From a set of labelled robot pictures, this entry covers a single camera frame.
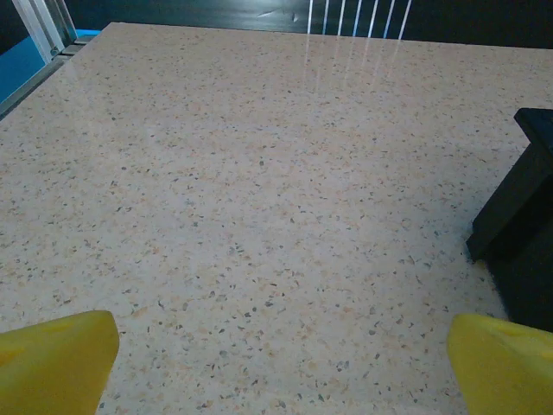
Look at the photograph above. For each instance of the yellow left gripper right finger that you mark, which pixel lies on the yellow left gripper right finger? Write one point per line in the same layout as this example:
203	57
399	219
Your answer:
505	372

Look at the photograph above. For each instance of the aluminium table side rail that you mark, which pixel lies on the aluminium table side rail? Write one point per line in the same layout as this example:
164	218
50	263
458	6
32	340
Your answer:
45	73

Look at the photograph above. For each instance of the aluminium frame post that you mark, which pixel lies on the aluminium frame post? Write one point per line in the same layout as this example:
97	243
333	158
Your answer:
43	26

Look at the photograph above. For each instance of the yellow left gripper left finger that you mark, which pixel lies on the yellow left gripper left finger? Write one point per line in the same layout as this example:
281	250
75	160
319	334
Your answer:
52	367

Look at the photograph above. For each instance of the black plastic container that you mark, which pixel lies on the black plastic container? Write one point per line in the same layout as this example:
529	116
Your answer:
518	194

